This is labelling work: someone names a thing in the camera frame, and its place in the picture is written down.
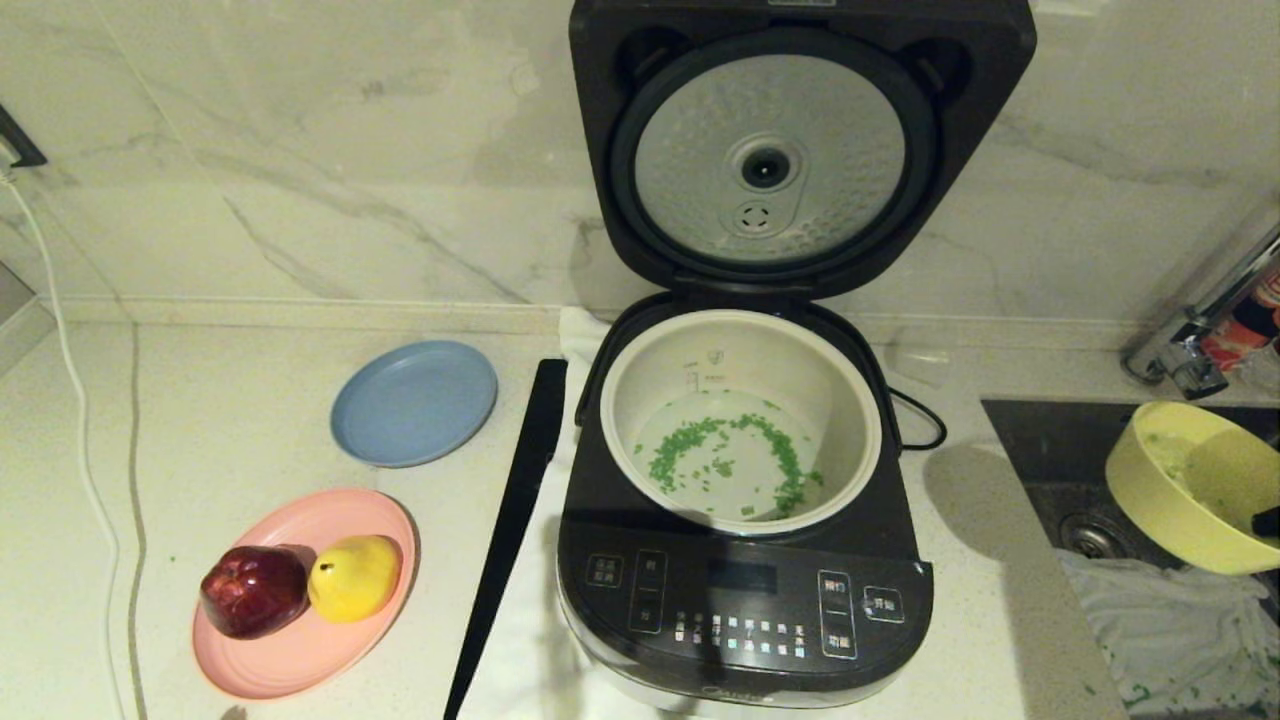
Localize dark grey rice cooker lid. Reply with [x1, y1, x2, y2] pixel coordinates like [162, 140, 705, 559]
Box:
[568, 0, 1039, 301]

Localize blue plate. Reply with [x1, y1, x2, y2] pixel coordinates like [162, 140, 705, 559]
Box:
[331, 341, 499, 469]

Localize black power cord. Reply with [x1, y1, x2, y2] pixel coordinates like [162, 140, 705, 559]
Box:
[893, 388, 948, 451]

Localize red apple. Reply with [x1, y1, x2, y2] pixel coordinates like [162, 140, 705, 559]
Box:
[200, 546, 311, 641]

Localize metal sink drain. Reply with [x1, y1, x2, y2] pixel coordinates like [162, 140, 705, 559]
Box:
[1060, 515, 1131, 561]

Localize green grains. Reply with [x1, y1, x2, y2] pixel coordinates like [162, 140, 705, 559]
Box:
[635, 400, 827, 521]

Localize red orange bottle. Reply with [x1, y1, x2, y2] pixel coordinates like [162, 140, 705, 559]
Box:
[1200, 262, 1280, 391]

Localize dark grey rice cooker base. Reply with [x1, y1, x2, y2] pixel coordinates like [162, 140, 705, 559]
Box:
[557, 290, 937, 713]

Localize steel sink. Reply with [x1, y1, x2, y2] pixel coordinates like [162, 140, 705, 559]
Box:
[980, 398, 1280, 720]

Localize yellow pear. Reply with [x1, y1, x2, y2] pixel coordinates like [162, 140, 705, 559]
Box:
[308, 535, 403, 624]

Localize black flat strip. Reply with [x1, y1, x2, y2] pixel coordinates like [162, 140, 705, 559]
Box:
[443, 360, 569, 720]

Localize white cable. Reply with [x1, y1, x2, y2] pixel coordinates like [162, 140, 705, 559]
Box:
[0, 165, 136, 720]

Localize chrome faucet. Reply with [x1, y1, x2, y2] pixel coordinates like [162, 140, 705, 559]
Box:
[1122, 225, 1280, 403]

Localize yellow bowl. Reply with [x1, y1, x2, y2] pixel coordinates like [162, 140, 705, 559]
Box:
[1105, 400, 1280, 577]

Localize pink plate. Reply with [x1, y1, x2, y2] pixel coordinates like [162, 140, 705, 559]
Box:
[192, 488, 419, 701]

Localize white crumpled cloth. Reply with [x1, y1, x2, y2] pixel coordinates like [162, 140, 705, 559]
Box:
[1058, 550, 1280, 716]

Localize white bowl with greens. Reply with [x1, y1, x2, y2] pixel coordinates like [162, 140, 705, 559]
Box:
[598, 308, 885, 536]

